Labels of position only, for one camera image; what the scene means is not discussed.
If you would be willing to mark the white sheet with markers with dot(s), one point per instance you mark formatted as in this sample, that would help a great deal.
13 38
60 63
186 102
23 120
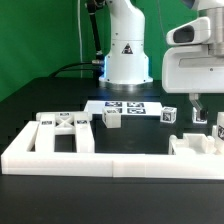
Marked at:
125 107

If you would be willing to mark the white chair seat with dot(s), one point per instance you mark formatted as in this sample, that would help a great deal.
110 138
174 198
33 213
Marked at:
191 144

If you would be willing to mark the white U-shaped fence frame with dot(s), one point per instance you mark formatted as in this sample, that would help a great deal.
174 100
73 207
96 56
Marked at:
20 159

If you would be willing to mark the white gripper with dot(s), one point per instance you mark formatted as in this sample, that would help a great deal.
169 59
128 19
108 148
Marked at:
195 62

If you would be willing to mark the white chair back frame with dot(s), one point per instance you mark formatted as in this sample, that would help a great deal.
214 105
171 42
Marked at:
76 124

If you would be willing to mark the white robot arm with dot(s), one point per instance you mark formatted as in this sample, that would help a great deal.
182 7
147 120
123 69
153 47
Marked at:
126 65

